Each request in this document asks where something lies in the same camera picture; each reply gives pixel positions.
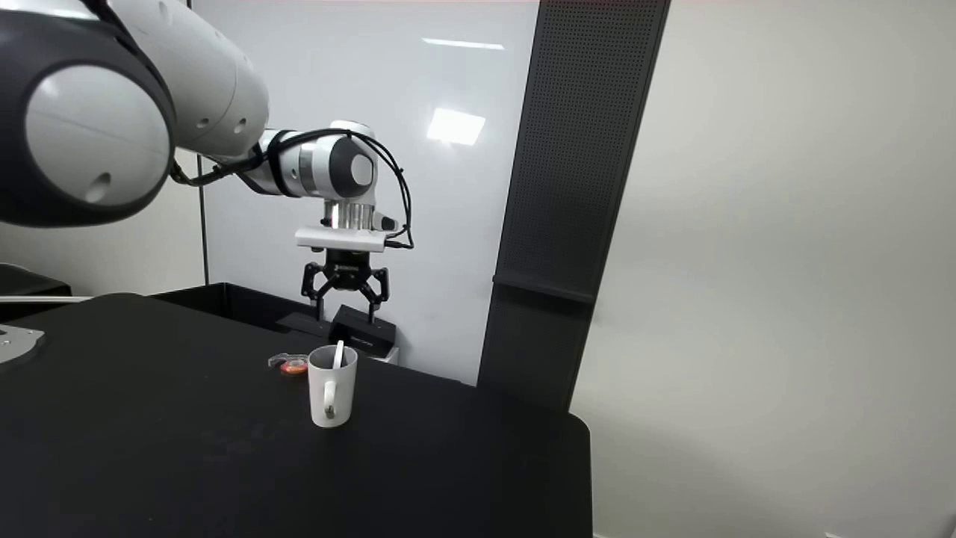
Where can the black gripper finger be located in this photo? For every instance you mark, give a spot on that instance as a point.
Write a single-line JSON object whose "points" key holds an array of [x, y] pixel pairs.
{"points": [[374, 292], [312, 287]]}

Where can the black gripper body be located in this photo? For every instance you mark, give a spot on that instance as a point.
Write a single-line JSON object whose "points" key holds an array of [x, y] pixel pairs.
{"points": [[346, 271]]}

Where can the white plastic spoon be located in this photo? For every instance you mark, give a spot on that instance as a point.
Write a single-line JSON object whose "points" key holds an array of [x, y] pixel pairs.
{"points": [[340, 355]]}

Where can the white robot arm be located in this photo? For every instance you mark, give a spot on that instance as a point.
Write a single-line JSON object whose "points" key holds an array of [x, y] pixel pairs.
{"points": [[101, 98]]}

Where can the white ceramic mug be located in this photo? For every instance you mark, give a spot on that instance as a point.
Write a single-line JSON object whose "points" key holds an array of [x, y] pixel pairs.
{"points": [[330, 389]]}

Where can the black box with blue label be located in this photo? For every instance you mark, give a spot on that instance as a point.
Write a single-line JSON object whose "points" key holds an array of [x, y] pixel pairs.
{"points": [[362, 329]]}

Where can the black side shelf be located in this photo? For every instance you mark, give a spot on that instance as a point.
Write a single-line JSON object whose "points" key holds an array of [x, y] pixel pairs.
{"points": [[249, 305]]}

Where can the orange tape dispenser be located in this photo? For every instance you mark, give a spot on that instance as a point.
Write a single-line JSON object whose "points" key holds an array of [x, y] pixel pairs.
{"points": [[288, 362]]}

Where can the black vertical pillar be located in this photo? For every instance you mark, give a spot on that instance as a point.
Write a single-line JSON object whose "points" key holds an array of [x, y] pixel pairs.
{"points": [[583, 104]]}

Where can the silver metal mounting plate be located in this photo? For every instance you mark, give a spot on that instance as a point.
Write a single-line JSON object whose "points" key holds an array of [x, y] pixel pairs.
{"points": [[20, 341]]}

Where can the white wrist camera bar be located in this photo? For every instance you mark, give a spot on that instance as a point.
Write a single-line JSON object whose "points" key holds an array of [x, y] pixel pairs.
{"points": [[342, 241]]}

